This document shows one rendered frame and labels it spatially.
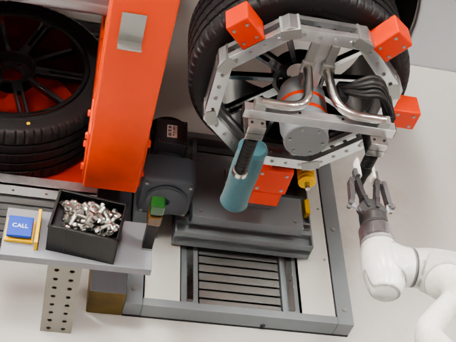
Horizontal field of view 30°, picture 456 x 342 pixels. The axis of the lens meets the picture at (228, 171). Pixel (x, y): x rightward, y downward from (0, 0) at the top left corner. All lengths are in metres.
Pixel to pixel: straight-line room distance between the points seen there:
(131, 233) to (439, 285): 0.92
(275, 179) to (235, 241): 0.38
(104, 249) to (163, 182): 0.43
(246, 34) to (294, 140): 0.32
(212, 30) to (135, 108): 0.32
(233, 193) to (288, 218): 0.49
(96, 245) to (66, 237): 0.08
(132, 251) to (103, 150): 0.32
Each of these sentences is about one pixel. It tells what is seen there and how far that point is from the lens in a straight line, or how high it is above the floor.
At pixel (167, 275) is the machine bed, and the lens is 2.94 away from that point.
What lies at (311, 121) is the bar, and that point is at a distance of 2.27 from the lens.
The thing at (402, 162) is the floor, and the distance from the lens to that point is 3.75.
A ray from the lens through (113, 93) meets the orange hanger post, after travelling 2.26.
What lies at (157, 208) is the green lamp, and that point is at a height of 0.65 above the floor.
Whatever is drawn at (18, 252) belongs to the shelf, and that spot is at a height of 0.45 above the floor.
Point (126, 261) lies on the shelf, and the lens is 2.49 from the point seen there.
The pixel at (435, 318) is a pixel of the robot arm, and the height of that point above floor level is 1.01.
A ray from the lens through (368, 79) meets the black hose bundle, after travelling 2.36.
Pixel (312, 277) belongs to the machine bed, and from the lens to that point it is 3.09.
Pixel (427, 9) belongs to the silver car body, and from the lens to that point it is 2.83.
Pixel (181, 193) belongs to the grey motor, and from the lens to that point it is 2.79.
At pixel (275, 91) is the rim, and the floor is 0.80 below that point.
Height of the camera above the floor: 2.46
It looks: 46 degrees down
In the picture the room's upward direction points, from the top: 19 degrees clockwise
